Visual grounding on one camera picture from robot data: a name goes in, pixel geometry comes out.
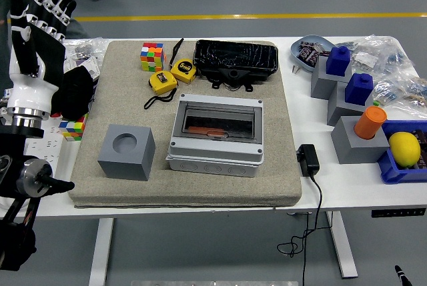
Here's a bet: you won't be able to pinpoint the large yellow tape measure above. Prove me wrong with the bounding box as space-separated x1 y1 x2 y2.
168 37 197 83

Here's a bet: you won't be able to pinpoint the black table control panel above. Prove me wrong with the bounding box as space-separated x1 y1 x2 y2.
370 208 427 219

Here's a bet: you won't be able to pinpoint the multicoloured puzzle cube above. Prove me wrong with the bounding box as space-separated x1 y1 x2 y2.
58 112 89 142
139 42 166 73

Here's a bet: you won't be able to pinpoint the black adapter cord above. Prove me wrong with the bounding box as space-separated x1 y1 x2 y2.
277 172 324 286

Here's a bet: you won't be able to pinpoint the yellow lemon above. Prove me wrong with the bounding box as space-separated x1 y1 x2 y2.
388 131 421 168

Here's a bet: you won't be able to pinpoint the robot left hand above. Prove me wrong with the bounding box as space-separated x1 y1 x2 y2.
7 0 78 113

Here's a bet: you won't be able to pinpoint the white power strip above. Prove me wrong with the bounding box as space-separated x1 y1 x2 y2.
25 117 64 173

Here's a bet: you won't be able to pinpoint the grey box with clear lid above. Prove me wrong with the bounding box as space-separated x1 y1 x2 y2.
165 93 265 179

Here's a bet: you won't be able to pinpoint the dark snack packets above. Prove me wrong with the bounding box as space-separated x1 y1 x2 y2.
298 41 331 67

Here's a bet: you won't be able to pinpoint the small yellow tape measure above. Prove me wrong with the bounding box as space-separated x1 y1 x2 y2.
143 70 178 110

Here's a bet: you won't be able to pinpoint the dark brown packets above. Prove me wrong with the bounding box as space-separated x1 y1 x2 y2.
412 128 427 170

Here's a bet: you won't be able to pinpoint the white socket package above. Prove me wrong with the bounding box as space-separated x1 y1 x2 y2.
63 57 101 80

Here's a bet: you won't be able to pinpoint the clear bag of parts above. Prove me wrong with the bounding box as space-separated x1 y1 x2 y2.
372 72 427 120
336 34 416 77
63 37 109 67

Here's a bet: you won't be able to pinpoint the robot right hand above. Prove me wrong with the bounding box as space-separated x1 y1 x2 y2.
394 265 410 286

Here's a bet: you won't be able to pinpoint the blue-grey bowl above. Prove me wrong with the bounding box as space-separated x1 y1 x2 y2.
289 35 338 73

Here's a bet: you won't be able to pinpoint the black plastic tray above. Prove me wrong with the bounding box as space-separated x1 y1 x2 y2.
192 39 280 82

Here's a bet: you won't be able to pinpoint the white table leg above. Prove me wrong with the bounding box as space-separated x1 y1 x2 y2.
88 218 115 286
325 211 358 279

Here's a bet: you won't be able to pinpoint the blue plastic bin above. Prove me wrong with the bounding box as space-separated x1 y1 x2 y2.
377 119 427 185

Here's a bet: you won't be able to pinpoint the black mount bracket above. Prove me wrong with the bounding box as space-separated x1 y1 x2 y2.
201 67 268 93

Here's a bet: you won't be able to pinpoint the grey-brown mat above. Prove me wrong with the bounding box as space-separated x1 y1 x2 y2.
67 39 303 209

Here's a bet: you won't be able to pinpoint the grey block with round hole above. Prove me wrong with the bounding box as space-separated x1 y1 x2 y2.
330 115 391 165
97 124 156 182

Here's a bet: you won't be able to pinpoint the black power adapter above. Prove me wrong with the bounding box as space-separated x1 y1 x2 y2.
296 143 320 177

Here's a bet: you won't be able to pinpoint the black cloth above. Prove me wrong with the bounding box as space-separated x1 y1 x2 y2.
49 67 97 121

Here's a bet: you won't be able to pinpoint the blue plastic block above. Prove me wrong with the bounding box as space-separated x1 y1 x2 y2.
343 72 374 106
325 45 352 77

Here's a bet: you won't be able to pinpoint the orange cylinder battery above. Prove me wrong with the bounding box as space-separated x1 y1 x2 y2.
187 125 228 137
353 105 388 140

